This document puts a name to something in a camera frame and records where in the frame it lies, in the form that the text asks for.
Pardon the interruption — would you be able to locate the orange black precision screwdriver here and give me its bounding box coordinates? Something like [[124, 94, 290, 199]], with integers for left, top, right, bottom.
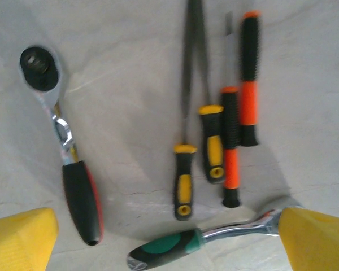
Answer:
[[220, 11, 242, 208], [238, 10, 262, 147]]

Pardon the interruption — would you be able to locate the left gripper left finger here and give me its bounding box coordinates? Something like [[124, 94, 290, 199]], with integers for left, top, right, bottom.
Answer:
[[0, 207, 59, 271]]

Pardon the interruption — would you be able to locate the long red black ratchet wrench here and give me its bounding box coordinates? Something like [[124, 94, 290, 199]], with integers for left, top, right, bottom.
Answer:
[[18, 43, 104, 246]]

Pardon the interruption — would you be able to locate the green-handled ratchet wrench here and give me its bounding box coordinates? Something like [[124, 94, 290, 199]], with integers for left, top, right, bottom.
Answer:
[[127, 197, 303, 271]]

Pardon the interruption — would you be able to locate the yellow-handled screwdriver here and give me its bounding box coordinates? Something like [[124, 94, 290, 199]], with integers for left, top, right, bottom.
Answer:
[[190, 0, 225, 184], [172, 0, 200, 221]]

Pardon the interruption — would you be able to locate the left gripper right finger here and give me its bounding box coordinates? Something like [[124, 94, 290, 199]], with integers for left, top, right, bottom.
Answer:
[[279, 207, 339, 271]]

